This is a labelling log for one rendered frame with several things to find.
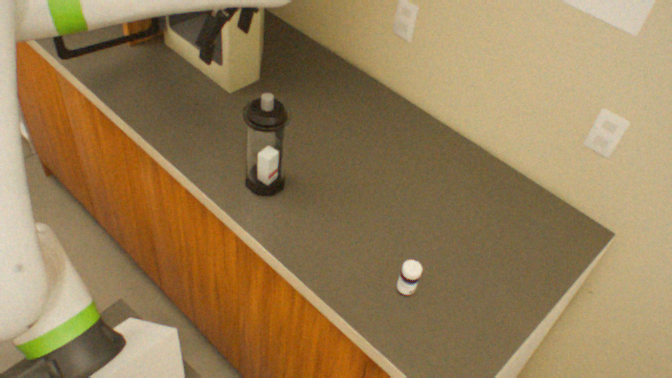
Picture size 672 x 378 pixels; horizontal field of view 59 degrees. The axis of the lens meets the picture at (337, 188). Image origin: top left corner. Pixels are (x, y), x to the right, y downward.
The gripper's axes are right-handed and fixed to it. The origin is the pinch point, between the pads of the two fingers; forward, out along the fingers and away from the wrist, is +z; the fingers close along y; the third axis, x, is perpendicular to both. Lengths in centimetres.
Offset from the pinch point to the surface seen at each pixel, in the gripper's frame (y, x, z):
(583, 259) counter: -17, 98, 2
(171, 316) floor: 26, 19, 123
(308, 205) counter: 9.4, 37.7, 18.8
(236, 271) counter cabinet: 24, 33, 46
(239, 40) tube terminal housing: -18.2, -6.0, 20.2
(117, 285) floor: 28, -6, 131
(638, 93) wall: -41, 80, -26
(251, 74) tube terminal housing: -20.7, -0.8, 32.7
